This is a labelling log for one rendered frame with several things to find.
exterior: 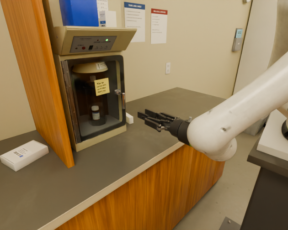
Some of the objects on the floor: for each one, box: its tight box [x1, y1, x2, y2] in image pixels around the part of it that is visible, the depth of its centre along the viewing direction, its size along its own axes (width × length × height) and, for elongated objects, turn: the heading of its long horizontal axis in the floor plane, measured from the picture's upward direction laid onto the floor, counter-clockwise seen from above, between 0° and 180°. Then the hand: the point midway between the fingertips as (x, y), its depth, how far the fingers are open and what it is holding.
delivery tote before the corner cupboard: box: [243, 113, 270, 136], centre depth 307 cm, size 61×44×33 cm
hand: (146, 114), depth 84 cm, fingers open, 4 cm apart
